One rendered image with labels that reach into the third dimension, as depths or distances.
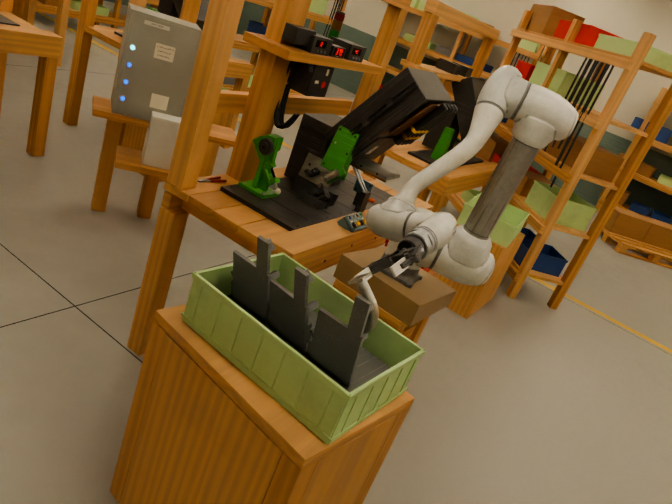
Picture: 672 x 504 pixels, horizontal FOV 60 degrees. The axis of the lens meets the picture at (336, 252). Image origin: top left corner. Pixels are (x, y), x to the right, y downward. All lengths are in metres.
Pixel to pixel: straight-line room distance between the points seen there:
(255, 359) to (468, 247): 0.92
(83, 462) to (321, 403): 1.18
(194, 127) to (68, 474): 1.38
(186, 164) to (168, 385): 0.99
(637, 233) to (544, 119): 7.42
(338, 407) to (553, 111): 1.16
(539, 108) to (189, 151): 1.35
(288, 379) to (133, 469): 0.79
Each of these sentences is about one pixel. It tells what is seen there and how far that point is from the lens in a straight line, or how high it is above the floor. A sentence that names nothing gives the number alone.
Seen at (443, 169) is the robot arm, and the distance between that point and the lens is 1.93.
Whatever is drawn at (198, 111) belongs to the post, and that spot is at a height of 1.22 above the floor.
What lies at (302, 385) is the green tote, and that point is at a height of 0.89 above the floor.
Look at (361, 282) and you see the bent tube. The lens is 1.53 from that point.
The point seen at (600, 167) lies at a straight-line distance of 5.30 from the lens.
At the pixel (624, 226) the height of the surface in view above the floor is 0.28.
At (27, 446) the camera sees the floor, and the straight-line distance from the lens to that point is 2.53.
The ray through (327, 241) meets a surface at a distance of 2.44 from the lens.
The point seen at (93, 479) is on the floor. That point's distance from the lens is 2.44.
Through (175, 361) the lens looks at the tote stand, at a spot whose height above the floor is 0.70.
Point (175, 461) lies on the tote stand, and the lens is 1.99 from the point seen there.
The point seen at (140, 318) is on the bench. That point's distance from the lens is 2.90.
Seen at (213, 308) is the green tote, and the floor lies 0.90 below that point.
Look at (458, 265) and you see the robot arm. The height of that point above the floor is 1.09.
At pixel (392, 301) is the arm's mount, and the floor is 0.90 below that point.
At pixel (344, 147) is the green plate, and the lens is 2.79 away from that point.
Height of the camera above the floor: 1.82
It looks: 23 degrees down
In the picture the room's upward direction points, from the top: 21 degrees clockwise
